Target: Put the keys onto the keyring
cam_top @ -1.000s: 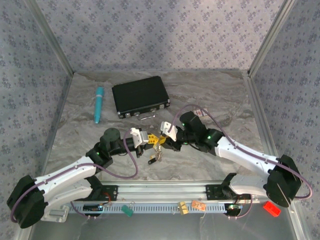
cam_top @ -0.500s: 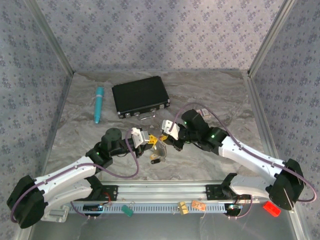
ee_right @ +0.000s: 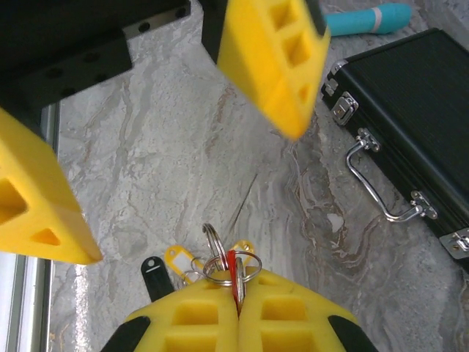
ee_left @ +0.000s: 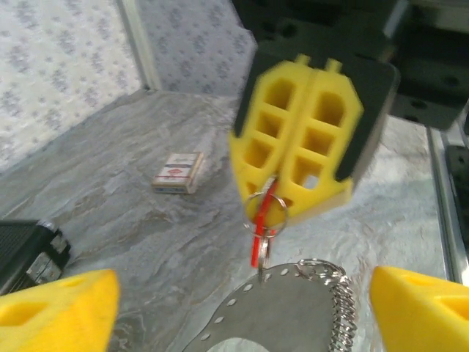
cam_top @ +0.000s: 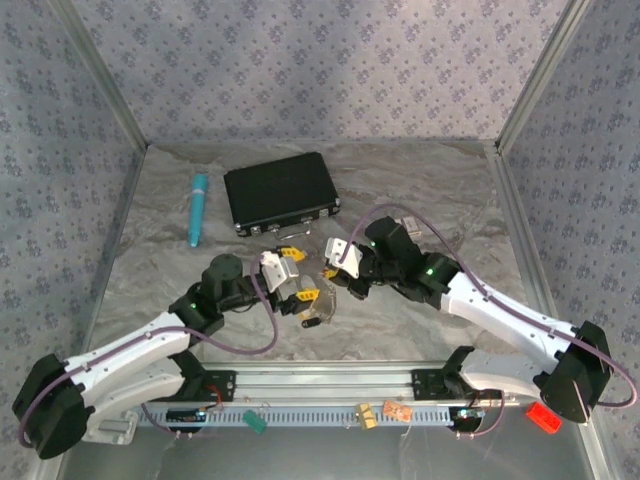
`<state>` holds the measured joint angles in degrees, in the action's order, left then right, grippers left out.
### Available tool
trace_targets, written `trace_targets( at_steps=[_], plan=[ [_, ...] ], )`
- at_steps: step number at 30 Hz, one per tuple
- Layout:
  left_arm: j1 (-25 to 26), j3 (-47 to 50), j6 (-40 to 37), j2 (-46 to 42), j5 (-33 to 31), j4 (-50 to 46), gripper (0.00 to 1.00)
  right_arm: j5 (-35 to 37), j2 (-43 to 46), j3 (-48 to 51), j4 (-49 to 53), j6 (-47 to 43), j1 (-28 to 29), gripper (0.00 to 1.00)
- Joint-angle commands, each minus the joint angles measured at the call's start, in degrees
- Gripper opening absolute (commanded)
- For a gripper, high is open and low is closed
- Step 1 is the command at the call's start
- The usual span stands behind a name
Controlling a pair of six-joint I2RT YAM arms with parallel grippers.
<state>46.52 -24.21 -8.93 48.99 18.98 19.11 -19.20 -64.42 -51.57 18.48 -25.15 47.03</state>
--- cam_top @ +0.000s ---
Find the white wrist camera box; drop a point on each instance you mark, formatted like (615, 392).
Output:
(344, 255)
(277, 270)

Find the orange plastic tag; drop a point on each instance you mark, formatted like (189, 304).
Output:
(397, 410)

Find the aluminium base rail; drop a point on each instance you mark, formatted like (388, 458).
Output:
(325, 382)

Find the yellow plastic tag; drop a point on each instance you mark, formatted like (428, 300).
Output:
(366, 416)

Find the red plastic block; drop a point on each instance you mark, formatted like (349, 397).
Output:
(542, 420)

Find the teal pen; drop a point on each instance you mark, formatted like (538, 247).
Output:
(198, 210)

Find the aluminium frame post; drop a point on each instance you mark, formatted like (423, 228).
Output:
(102, 75)
(542, 75)

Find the small black key fob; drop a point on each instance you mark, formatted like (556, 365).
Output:
(310, 322)

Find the green plastic tag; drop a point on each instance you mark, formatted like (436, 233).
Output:
(255, 421)

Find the white plastic holder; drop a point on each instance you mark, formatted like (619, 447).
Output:
(115, 427)

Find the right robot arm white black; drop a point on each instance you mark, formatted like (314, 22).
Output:
(510, 320)

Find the small circuit board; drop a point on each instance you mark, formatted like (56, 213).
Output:
(469, 414)
(187, 415)

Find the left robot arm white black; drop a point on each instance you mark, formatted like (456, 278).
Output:
(125, 345)

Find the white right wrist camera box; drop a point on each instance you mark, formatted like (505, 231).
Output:
(344, 255)

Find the aluminium frame side rail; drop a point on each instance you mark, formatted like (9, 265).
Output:
(515, 210)
(120, 225)

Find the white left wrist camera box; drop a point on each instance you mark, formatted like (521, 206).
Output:
(277, 270)

